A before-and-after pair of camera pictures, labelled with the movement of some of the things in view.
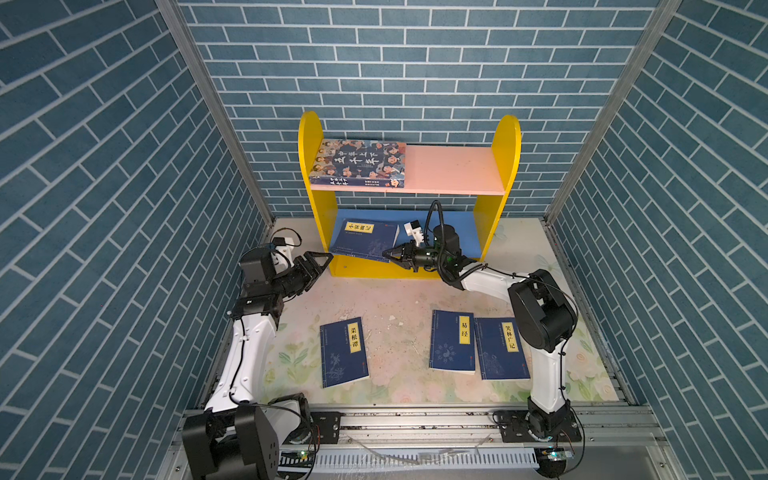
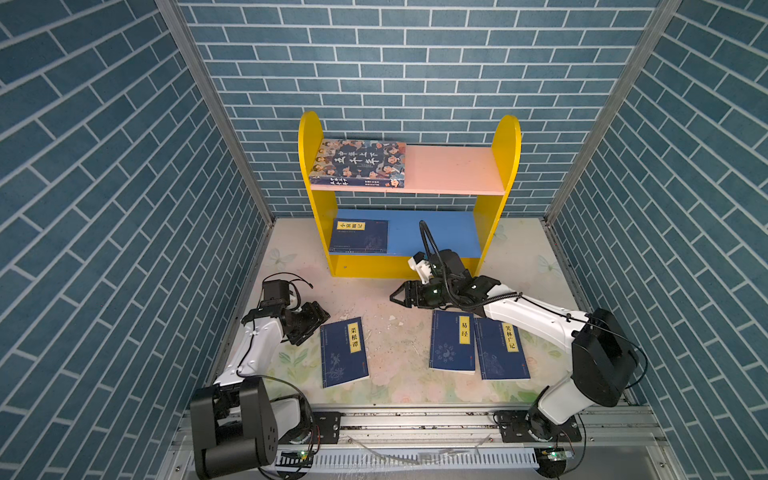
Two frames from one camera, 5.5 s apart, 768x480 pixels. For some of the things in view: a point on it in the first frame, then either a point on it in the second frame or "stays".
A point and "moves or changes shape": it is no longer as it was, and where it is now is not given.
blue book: (343, 352) stays
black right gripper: (409, 255) -> (409, 291)
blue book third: (452, 342) stays
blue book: (365, 238) moves or changes shape
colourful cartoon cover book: (358, 163) stays
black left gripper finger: (312, 275) -> (300, 335)
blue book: (500, 351) stays
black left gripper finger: (319, 258) -> (314, 312)
